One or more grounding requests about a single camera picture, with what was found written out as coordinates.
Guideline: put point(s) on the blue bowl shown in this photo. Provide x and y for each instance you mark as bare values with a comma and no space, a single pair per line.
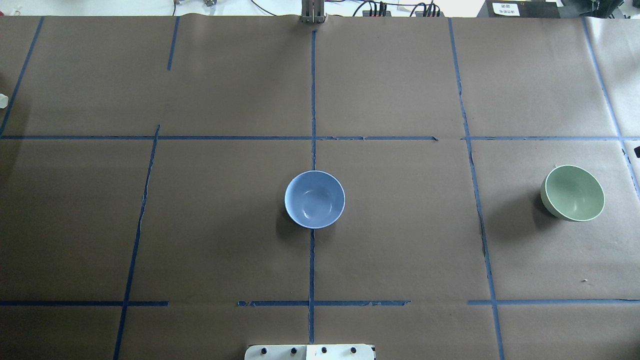
314,199

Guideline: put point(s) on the green bowl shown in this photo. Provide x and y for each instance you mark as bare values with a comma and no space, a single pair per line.
571,193

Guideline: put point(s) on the black box with label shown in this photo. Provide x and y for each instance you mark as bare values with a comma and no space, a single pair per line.
529,9

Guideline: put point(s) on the black usb hub right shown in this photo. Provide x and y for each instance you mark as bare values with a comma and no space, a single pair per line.
426,10

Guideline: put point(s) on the black usb hub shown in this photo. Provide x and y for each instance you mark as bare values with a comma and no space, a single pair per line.
426,10
375,9

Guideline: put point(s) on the black usb hub left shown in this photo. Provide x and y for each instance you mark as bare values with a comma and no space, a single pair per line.
375,9

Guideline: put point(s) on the white toaster plug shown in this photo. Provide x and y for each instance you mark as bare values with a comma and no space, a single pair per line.
4,101

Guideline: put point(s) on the aluminium frame post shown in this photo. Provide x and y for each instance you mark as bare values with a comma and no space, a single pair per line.
313,11

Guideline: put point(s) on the white pedestal base plate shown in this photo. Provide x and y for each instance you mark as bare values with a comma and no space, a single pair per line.
349,351

